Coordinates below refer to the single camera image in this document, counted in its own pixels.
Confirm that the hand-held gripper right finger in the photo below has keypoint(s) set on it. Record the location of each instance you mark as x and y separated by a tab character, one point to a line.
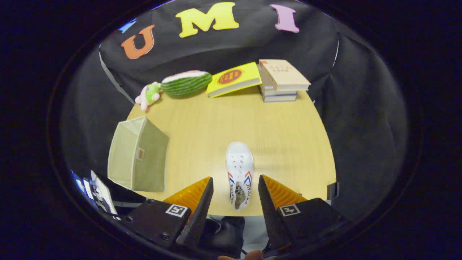
269	213

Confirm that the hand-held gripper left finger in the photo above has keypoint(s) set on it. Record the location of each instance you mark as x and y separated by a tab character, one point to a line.
200	213

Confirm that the white striped canvas shoe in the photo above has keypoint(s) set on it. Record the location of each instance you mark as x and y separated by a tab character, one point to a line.
238	159

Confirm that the beige fabric storage box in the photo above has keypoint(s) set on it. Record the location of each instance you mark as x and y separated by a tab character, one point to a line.
151	155

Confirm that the white flat object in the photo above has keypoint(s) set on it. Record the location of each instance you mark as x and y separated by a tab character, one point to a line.
104	195

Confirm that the dark blue grey book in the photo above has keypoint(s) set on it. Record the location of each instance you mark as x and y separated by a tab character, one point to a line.
279	98

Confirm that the blue printed packaging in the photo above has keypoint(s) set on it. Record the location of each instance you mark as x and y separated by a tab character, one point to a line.
81	184

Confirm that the thin grey book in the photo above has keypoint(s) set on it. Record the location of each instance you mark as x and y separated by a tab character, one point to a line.
269	90

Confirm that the watermelon slice plush toy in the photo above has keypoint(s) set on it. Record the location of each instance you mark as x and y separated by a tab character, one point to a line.
186	85

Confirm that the pink and green plush toy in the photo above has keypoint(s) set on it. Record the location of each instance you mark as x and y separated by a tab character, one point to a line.
151	92

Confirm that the yellow book with red circle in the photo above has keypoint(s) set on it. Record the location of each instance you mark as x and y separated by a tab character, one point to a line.
249	77

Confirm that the beige book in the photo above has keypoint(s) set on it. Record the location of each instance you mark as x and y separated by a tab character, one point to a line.
285	74

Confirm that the black table edge bracket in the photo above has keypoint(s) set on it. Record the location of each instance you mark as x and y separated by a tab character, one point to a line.
332	190

